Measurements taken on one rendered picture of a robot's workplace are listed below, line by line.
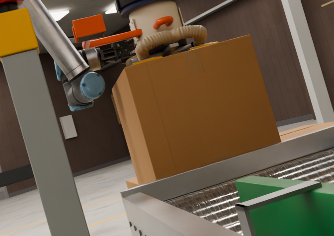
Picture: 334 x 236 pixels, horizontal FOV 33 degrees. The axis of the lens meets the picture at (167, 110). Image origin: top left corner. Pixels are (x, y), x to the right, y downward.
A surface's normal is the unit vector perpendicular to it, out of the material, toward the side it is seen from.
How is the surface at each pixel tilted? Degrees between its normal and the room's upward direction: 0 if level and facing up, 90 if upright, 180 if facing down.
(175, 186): 90
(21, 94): 90
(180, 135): 90
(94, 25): 90
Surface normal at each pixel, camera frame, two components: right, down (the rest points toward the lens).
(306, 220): -0.94, 0.27
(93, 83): 0.48, -0.11
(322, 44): -0.79, 0.22
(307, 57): 0.19, -0.08
